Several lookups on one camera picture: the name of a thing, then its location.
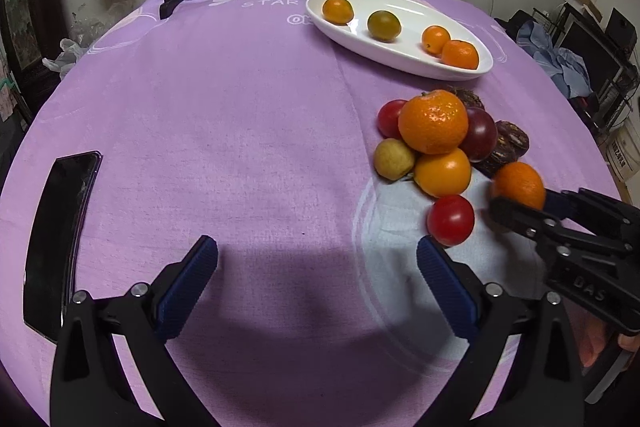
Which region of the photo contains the greenish orange mandarin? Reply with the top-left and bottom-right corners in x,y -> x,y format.
367,9 -> 402,43

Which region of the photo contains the black computer monitor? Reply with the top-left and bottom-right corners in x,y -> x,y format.
556,14 -> 626,95

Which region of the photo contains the black bag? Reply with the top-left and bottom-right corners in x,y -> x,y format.
507,9 -> 551,38

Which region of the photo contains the person's right hand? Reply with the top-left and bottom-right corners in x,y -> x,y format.
569,303 -> 640,370

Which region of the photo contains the black smartphone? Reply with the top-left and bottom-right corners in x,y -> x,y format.
22,150 -> 103,343

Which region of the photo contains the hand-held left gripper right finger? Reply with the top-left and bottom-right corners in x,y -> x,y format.
416,234 -> 586,427

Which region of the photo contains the red tomato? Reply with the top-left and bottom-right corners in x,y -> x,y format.
426,195 -> 476,248
376,99 -> 410,140

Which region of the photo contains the black speaker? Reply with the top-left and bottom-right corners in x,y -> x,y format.
607,7 -> 638,50

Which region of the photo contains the white oval plate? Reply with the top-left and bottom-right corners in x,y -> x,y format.
305,0 -> 495,81

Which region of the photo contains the cardboard box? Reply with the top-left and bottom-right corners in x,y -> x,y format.
607,127 -> 640,182

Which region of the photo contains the small yellow fruit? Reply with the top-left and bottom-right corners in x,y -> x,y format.
374,138 -> 417,182

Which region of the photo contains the white plastic bag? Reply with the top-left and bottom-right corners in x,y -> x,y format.
42,38 -> 83,80

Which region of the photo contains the blue clothing pile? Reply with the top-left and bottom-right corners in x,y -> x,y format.
515,19 -> 593,98

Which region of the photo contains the large orange mandarin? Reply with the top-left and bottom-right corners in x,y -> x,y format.
398,90 -> 470,156

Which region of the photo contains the small orange mandarin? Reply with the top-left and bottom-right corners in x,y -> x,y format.
421,25 -> 452,56
440,39 -> 480,70
321,0 -> 355,26

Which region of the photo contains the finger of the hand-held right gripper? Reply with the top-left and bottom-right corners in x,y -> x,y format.
544,187 -> 640,248
489,197 -> 635,259

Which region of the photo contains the dark brown passion fruit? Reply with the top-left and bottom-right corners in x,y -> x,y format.
472,120 -> 530,178
442,86 -> 486,112

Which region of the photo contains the purple tablecloth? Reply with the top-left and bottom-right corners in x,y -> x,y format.
0,0 -> 626,427

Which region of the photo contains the purple plum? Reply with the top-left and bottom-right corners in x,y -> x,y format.
459,107 -> 499,162

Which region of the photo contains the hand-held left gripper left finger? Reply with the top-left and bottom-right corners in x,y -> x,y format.
50,234 -> 221,427

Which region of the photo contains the smooth orange tomato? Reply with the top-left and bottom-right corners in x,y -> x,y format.
413,148 -> 472,198

